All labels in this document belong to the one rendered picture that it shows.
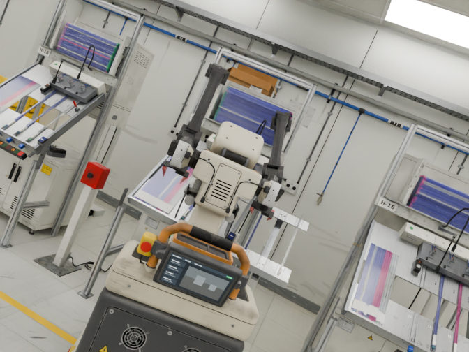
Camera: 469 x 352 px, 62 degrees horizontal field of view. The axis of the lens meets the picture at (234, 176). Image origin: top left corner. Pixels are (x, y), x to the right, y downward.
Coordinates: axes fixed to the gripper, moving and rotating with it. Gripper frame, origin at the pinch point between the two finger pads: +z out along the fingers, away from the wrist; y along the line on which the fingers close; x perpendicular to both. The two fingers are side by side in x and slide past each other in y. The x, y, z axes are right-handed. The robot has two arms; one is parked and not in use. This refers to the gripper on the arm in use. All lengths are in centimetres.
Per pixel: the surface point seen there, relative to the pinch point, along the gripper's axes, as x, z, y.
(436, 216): -51, -9, -101
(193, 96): -188, 98, 129
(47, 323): 95, 42, 80
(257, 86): -113, -2, 46
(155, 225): 7, 52, 65
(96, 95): -55, 20, 155
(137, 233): 14, 61, 75
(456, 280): -24, 8, -124
